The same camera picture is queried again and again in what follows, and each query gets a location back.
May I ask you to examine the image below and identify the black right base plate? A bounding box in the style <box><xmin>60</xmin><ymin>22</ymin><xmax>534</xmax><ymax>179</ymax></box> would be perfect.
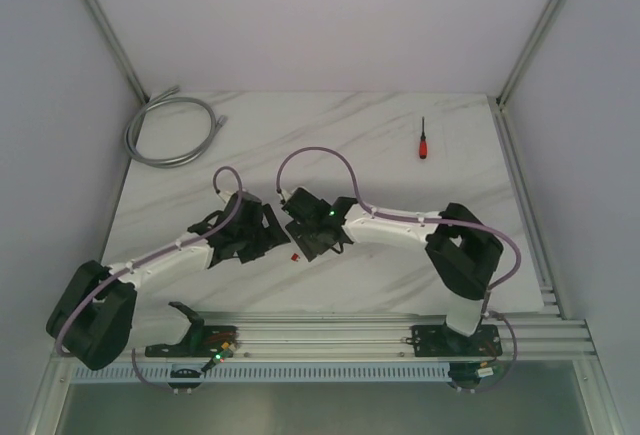
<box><xmin>405</xmin><ymin>324</ymin><xmax>503</xmax><ymax>358</ymax></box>

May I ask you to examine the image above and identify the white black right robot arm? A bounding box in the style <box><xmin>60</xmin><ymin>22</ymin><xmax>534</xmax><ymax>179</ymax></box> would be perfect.
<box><xmin>280</xmin><ymin>187</ymin><xmax>504</xmax><ymax>354</ymax></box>

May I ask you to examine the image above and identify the red black screwdriver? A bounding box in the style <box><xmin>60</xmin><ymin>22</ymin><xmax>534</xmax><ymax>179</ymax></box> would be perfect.
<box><xmin>418</xmin><ymin>116</ymin><xmax>429</xmax><ymax>160</ymax></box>

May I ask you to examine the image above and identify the aluminium frame post right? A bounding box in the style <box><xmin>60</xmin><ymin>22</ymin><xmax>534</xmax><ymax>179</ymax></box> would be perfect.
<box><xmin>496</xmin><ymin>0</ymin><xmax>566</xmax><ymax>109</ymax></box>

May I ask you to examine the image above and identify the white slotted cable duct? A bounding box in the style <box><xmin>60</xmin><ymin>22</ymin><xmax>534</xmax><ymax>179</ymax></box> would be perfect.
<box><xmin>71</xmin><ymin>361</ymin><xmax>451</xmax><ymax>385</ymax></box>

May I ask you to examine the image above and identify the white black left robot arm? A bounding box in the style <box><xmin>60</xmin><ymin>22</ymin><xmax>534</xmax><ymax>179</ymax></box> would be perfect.
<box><xmin>46</xmin><ymin>191</ymin><xmax>290</xmax><ymax>370</ymax></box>

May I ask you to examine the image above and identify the grey coiled cable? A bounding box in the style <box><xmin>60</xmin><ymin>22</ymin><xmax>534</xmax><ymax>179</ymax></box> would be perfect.
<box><xmin>124</xmin><ymin>85</ymin><xmax>229</xmax><ymax>169</ymax></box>

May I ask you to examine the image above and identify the aluminium front mounting rail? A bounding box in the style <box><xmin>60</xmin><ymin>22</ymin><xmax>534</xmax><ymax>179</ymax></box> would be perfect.
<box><xmin>201</xmin><ymin>312</ymin><xmax>596</xmax><ymax>362</ymax></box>

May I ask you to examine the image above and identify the aluminium frame post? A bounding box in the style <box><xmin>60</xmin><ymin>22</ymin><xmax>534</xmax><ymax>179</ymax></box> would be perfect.
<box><xmin>496</xmin><ymin>0</ymin><xmax>566</xmax><ymax>109</ymax></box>
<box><xmin>81</xmin><ymin>0</ymin><xmax>149</xmax><ymax>103</ymax></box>

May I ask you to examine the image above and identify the aluminium frame rail right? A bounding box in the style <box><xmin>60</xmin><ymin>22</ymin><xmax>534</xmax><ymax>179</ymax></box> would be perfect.
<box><xmin>488</xmin><ymin>97</ymin><xmax>567</xmax><ymax>319</ymax></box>

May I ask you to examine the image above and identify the aluminium frame post left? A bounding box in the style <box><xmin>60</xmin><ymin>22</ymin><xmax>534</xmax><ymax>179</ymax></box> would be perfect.
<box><xmin>81</xmin><ymin>0</ymin><xmax>149</xmax><ymax>103</ymax></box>

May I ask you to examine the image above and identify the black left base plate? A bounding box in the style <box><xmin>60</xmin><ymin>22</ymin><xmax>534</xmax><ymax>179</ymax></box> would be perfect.
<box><xmin>144</xmin><ymin>325</ymin><xmax>238</xmax><ymax>358</ymax></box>

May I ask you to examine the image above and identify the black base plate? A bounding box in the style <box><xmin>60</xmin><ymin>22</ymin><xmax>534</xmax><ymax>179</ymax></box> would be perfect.
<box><xmin>144</xmin><ymin>325</ymin><xmax>238</xmax><ymax>358</ymax></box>
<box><xmin>405</xmin><ymin>324</ymin><xmax>503</xmax><ymax>358</ymax></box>

